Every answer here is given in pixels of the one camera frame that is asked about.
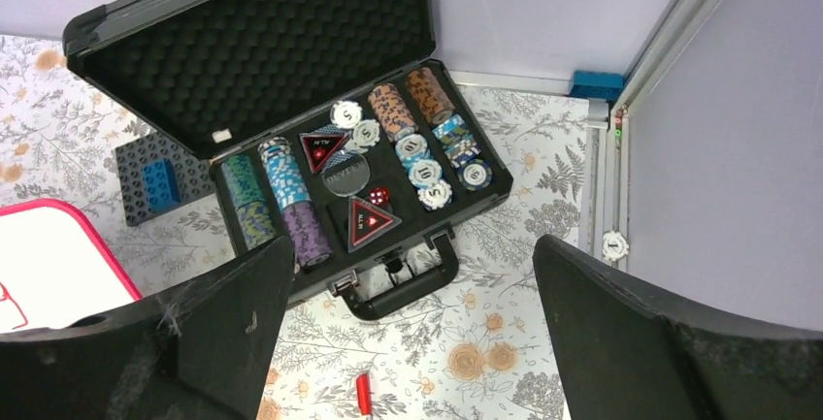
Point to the red marker cap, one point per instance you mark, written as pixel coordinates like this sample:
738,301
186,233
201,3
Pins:
363,396

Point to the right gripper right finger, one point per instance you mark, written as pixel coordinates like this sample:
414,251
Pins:
628,349

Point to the dark grey building plate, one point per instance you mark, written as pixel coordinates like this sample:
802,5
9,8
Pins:
191,174

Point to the pink framed whiteboard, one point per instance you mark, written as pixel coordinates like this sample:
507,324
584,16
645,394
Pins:
55,268

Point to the white poker chip on frame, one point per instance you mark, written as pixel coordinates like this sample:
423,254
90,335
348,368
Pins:
615,246

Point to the open black chip case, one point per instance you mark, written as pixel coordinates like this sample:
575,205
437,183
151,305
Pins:
331,129

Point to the blue object behind frame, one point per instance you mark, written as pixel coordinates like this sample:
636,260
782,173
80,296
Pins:
596,85

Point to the blue building brick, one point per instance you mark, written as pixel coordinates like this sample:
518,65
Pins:
161,186

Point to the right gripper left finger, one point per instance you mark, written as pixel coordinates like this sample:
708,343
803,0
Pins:
198,350

